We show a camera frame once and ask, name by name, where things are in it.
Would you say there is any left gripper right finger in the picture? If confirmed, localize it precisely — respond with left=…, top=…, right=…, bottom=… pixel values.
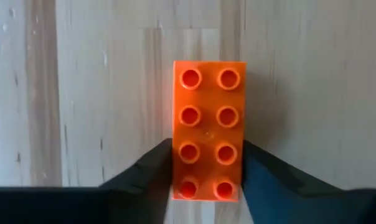
left=241, top=139, right=344, bottom=224

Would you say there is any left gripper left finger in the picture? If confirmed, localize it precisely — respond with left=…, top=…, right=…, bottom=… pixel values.
left=99, top=138, right=174, bottom=224

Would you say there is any long orange toy block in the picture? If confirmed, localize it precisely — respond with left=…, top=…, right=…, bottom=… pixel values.
left=171, top=60, right=247, bottom=202

